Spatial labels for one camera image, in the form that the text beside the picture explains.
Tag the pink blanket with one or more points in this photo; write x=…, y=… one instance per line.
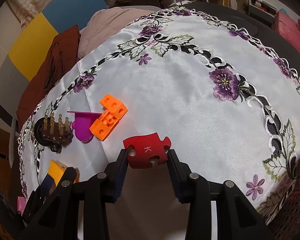
x=108, y=22

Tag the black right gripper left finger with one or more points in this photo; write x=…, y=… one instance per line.
x=58, y=216

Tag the pink shallow tray box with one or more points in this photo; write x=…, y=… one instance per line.
x=21, y=203

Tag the red puzzle piece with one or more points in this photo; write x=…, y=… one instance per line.
x=147, y=148

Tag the orange linked cube blocks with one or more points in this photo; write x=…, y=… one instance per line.
x=114, y=110

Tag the grey yellow blue chair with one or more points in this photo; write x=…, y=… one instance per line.
x=31, y=47

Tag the dark brown peg comb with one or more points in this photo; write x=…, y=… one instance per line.
x=53, y=133

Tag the rust red jacket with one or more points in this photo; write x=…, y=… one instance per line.
x=60, y=58

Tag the magenta plastic funnel cup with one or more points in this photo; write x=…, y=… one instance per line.
x=81, y=125

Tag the wooden panel cabinet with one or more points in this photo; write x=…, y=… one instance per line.
x=9, y=174

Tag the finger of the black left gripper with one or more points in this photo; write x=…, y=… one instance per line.
x=37, y=197

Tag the white floral embroidered tablecloth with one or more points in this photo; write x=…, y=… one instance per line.
x=229, y=104

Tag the dark pink cushion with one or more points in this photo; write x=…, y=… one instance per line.
x=288, y=29

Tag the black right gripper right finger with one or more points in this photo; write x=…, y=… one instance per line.
x=236, y=217

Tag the orange comb-like plastic piece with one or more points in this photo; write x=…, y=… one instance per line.
x=56, y=170

